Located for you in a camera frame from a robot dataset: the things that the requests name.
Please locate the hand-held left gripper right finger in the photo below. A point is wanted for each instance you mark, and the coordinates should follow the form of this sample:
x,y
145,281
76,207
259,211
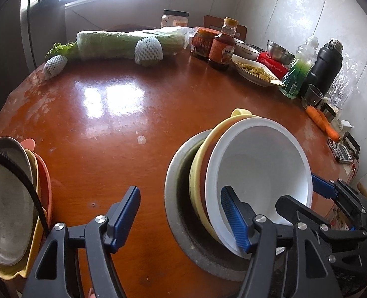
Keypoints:
x,y
236,223

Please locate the round steel plate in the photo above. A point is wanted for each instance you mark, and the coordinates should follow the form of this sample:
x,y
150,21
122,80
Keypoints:
x,y
6,208

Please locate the yellow shell-shaped plate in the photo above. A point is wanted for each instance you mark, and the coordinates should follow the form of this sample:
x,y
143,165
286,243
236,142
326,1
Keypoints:
x,y
3,270

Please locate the clear plastic cup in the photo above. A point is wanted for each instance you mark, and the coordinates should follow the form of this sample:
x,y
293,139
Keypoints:
x,y
312,96

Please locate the white paper bowl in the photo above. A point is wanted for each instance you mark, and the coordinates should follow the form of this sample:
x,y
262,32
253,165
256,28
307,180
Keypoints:
x,y
264,161

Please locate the green lettuce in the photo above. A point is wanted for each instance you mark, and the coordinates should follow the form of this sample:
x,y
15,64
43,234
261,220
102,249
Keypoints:
x,y
62,51

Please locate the black rectangular frame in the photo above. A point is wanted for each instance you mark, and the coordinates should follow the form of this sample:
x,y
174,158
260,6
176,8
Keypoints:
x,y
354,144

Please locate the white ceramic bowl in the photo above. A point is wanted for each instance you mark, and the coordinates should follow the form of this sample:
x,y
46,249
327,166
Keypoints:
x,y
245,49

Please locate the large steel bowl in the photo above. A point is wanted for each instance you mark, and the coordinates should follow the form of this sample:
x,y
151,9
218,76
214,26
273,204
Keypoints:
x,y
183,239

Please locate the green detergent bottle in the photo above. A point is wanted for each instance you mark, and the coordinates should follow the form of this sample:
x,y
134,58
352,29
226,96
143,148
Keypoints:
x,y
296,74

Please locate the sauce bottle orange cap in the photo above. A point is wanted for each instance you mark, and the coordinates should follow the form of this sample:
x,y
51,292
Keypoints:
x,y
222,51

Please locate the grey refrigerator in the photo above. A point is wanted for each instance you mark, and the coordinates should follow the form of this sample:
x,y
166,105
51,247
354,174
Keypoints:
x,y
34,21

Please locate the wrapped napa cabbage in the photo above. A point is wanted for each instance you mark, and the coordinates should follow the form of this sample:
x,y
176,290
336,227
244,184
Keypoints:
x,y
109,45

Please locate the white dish of food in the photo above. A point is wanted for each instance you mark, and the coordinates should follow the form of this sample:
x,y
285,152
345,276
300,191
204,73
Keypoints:
x,y
254,71

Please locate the silver black device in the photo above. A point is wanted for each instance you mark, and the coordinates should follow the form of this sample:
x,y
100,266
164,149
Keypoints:
x,y
341,152

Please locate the clear plastic bag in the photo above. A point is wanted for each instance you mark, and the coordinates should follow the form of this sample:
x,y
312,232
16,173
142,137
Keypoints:
x,y
346,80

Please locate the small steel bowl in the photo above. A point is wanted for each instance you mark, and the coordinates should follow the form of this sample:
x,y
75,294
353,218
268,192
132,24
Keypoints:
x,y
281,51

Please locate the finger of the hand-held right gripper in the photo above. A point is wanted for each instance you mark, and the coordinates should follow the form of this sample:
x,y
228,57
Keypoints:
x,y
323,186
292,208

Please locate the yellow bowl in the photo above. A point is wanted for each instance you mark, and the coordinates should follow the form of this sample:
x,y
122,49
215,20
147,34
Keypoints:
x,y
214,130

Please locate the wooden chair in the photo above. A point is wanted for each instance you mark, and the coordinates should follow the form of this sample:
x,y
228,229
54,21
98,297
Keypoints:
x,y
242,31

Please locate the foam-netted fruit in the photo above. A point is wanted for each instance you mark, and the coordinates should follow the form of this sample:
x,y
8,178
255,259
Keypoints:
x,y
54,66
148,51

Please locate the red sauce jar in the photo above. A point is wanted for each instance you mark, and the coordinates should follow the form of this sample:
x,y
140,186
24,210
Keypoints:
x,y
202,45

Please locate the red tissue box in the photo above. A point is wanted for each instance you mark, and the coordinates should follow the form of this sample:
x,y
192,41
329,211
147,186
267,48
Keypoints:
x,y
273,63

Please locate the carrot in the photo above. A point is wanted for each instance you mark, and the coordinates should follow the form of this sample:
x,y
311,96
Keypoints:
x,y
330,128
315,115

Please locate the small steel cup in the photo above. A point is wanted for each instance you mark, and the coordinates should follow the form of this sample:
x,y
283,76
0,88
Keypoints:
x,y
329,111

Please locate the black thermos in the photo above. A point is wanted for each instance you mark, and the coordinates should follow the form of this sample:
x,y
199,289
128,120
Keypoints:
x,y
324,68

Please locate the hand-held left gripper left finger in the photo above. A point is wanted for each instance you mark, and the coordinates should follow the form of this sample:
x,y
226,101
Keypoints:
x,y
126,220

